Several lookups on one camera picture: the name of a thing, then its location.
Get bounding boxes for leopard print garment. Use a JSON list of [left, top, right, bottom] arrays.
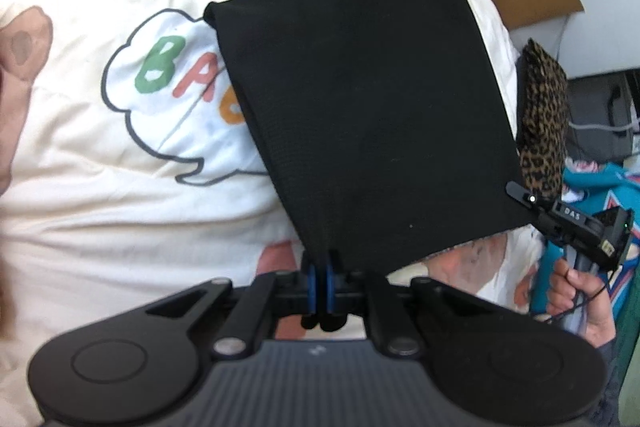
[[515, 39, 571, 208]]

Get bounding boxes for teal and pink garment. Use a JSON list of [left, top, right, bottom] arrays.
[[530, 159, 640, 413]]

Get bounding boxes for cream cartoon printed blanket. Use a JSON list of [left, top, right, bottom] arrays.
[[0, 0, 551, 408]]

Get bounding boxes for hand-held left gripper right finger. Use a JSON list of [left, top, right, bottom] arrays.
[[323, 256, 502, 359]]

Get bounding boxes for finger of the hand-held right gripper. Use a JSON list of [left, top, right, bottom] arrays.
[[506, 180, 551, 220]]

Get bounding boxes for grey storage bin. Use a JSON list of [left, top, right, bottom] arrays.
[[567, 72, 640, 160]]

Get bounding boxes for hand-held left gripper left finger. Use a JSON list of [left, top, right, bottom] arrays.
[[145, 256, 322, 359]]

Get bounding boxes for black shorts with bear print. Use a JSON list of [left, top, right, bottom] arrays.
[[204, 0, 533, 333]]

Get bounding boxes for person's right forearm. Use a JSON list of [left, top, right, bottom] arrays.
[[585, 339, 623, 427]]

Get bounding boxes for person's right hand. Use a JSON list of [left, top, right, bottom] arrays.
[[547, 257, 619, 350]]

